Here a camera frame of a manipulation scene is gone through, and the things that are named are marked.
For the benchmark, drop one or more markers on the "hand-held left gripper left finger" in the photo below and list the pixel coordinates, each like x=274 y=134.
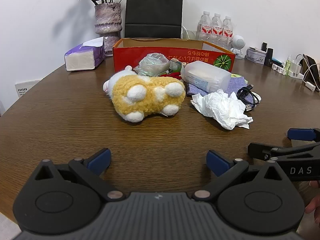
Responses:
x=99 y=160

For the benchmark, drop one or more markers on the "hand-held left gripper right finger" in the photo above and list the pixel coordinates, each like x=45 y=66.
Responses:
x=218 y=163

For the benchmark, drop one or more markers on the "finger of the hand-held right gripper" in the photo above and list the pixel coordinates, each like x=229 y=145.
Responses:
x=301 y=134
x=260 y=151

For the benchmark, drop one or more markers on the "white tissue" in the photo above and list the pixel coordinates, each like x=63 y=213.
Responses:
x=220 y=107

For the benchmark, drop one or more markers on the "purple knitted cloth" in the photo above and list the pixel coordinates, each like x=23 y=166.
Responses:
x=235 y=85

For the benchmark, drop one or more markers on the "yellow white plush toy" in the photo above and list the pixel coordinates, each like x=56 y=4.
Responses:
x=147 y=92

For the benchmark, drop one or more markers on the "translucent cotton swab box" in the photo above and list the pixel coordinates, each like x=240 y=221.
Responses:
x=205 y=76

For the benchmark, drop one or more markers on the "clear plastic bag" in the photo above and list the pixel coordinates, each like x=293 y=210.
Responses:
x=152 y=63

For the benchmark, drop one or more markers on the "red cardboard box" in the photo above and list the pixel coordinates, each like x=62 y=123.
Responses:
x=175 y=55

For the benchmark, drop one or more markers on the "person's right hand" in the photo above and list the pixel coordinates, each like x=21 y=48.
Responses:
x=313 y=206

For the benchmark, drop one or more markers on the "white charger block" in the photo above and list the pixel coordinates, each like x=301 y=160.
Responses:
x=296 y=70

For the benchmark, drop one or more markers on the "white small bottles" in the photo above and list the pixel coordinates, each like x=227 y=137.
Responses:
x=279 y=68

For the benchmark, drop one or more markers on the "small green spray bottle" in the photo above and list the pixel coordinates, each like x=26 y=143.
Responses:
x=288 y=63

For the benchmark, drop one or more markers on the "tall black box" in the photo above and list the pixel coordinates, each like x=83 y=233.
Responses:
x=269 y=57

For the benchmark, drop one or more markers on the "small metal tin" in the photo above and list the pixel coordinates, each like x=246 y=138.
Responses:
x=255 y=55

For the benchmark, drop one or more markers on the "small black box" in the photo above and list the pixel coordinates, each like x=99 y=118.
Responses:
x=264 y=47

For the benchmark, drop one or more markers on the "red plastic item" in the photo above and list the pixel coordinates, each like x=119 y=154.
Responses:
x=172 y=75

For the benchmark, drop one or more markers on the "purple tissue pack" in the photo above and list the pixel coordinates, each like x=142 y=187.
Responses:
x=82 y=58

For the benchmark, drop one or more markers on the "green brown wrapper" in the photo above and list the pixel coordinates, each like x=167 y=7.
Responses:
x=176 y=63

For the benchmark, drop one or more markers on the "white robot speaker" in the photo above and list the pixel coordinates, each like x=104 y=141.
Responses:
x=238 y=45

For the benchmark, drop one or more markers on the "red label water bottle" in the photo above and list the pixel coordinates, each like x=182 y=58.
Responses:
x=217 y=28
x=228 y=31
x=205 y=27

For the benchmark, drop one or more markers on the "clear glass cup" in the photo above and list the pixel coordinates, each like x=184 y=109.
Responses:
x=188 y=33

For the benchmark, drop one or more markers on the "purple ceramic vase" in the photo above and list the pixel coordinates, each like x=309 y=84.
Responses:
x=107 y=20

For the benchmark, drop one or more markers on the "black paper bag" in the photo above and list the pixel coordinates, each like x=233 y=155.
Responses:
x=153 y=10

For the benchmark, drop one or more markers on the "white wall device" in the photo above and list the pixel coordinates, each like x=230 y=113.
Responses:
x=26 y=88

